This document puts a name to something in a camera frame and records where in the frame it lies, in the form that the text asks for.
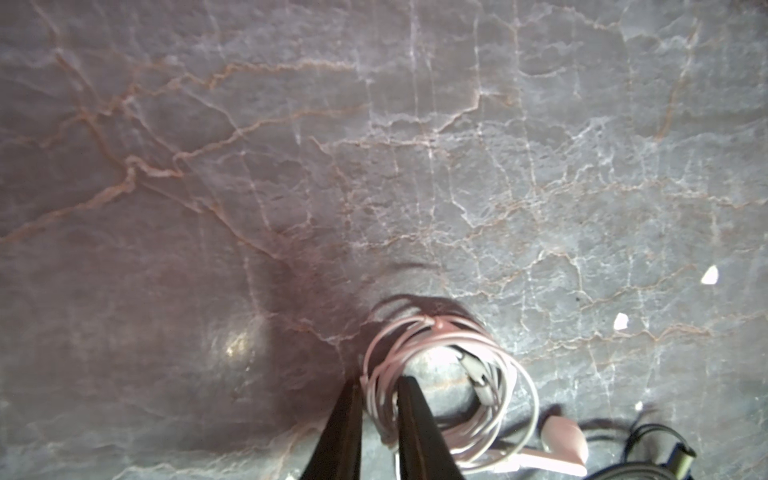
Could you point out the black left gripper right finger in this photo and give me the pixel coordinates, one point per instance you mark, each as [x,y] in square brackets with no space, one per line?
[422,450]

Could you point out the white earphones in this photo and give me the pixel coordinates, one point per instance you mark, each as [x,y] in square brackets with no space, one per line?
[485,403]

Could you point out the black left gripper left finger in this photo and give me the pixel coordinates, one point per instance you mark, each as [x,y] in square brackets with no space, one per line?
[337,455]

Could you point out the black earphones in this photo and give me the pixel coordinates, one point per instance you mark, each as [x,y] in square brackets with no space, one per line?
[677,465]

